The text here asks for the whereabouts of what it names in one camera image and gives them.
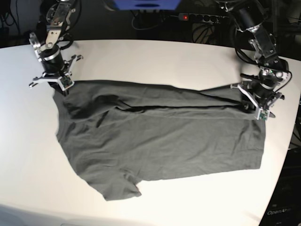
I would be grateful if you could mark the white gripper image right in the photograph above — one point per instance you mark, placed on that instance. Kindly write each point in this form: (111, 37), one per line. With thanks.
(257, 98)

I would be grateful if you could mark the black power strip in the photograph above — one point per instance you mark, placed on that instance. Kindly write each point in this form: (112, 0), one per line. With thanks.
(203, 18)

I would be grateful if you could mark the black OpenArm case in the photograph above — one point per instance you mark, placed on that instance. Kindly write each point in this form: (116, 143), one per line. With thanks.
(284, 208)

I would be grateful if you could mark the dark grey T-shirt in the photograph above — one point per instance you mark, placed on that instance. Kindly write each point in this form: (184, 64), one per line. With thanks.
(116, 134)

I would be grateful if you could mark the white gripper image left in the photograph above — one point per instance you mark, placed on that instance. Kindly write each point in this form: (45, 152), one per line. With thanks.
(57, 72)

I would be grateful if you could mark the blue plastic box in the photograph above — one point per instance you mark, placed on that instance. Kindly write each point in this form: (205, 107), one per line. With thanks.
(147, 4)

